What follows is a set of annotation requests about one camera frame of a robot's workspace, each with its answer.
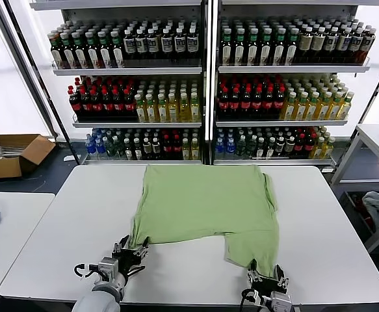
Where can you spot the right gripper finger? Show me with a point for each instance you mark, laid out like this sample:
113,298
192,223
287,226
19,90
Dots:
253,276
280,278

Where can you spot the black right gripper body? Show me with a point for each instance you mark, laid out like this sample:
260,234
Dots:
267,286

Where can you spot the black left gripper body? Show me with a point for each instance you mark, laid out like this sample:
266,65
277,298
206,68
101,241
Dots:
129,260

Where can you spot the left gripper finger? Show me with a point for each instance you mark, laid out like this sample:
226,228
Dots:
121,245
142,248

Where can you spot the green polo shirt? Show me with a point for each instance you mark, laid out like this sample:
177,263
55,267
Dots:
202,204

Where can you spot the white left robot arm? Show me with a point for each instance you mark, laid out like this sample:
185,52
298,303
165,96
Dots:
101,302

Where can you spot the dark bottle white cap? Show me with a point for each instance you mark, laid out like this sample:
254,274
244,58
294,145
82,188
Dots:
260,149
156,149
138,150
128,150
280,148
270,149
147,149
290,147

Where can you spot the dark green water bottle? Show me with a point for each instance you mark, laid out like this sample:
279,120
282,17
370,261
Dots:
110,148
119,148
251,148
241,148

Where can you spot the dark storage bin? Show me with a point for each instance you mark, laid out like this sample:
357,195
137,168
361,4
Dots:
351,211

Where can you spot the blue drink bottle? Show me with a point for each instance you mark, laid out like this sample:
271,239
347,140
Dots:
90,146
230,148
100,147
219,148

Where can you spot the white paper scrap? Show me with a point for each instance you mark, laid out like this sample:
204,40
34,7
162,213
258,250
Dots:
68,158

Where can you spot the cola bottle red cap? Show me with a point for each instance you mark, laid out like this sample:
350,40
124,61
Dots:
107,105
85,105
176,148
247,104
235,104
309,146
166,148
280,102
119,104
270,103
259,103
130,104
74,105
96,105
223,104
299,146

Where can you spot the red cloth item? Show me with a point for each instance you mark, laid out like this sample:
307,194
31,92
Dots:
358,199

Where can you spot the brown cardboard box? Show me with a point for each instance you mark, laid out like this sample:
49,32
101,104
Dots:
0,167

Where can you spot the clear plastic packaging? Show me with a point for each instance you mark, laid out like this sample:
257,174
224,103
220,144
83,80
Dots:
8,152

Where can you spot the grey metal shelf unit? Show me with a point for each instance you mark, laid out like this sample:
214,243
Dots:
290,69
127,71

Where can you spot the dark drink bottle green cap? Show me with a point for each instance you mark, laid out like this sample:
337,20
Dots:
227,47
105,50
56,52
279,47
292,47
240,47
117,50
92,50
80,51
253,47
69,51
266,47

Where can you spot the dark bottle blue white label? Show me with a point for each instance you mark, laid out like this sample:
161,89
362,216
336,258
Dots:
192,43
332,44
129,44
166,43
179,43
345,43
357,44
368,44
140,44
152,44

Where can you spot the dark bottle beige label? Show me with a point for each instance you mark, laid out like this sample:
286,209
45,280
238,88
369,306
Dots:
306,44
319,43

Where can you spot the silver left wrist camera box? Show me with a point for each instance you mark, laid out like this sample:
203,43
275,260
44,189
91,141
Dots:
108,266

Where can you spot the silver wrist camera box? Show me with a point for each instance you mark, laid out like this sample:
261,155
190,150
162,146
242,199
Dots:
108,266
280,304

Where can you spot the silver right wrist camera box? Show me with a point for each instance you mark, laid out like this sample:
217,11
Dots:
280,304

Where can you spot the white table grey frame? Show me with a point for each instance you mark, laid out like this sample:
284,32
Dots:
371,143

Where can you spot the black metal frame post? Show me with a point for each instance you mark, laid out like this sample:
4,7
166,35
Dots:
371,97
44,81

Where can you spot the grey metal frame post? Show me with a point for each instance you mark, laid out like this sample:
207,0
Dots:
28,81

